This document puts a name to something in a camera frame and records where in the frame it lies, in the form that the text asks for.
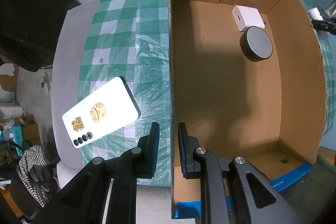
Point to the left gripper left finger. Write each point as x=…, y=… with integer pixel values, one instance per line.
x=105, y=191

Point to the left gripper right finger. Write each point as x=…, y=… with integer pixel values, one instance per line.
x=231, y=188

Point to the blue cardboard box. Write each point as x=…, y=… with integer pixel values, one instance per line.
x=271, y=112

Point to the round grey black puck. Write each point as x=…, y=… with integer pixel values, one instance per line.
x=256, y=44

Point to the white square charger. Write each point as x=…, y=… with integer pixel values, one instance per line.
x=246, y=17

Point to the white pill bottle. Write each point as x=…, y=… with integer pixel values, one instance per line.
x=321, y=31

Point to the striped cloth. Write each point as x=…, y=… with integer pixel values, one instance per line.
x=36, y=171

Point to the white phone with stickers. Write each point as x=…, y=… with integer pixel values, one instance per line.
x=106, y=110

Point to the green checkered tablecloth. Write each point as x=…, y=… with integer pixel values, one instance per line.
x=130, y=39

